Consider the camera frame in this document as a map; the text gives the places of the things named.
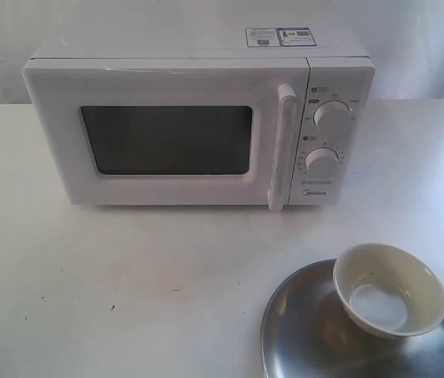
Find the lower white control knob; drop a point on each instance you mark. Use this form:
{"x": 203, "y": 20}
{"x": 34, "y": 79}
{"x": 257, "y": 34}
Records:
{"x": 322, "y": 163}

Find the white control knob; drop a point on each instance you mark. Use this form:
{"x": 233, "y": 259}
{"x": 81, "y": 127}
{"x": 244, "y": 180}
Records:
{"x": 332, "y": 117}
{"x": 322, "y": 163}

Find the white microwave door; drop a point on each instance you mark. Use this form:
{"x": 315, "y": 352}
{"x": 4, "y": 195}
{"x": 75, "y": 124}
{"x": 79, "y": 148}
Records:
{"x": 167, "y": 132}

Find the upper white control knob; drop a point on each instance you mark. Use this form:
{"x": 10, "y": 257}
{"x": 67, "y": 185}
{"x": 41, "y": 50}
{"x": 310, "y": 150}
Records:
{"x": 332, "y": 117}

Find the cream ceramic bowl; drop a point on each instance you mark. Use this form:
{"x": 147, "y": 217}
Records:
{"x": 388, "y": 292}

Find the round stainless steel plate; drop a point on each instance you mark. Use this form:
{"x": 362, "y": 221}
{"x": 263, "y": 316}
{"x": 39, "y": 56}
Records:
{"x": 305, "y": 332}

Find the blue energy label sticker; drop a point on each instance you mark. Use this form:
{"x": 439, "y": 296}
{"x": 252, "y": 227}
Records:
{"x": 296, "y": 37}

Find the white microwave oven body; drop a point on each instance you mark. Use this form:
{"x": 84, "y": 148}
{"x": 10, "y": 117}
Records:
{"x": 340, "y": 72}

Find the white label sticker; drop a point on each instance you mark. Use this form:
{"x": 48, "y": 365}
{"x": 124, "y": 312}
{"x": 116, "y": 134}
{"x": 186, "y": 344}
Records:
{"x": 262, "y": 37}

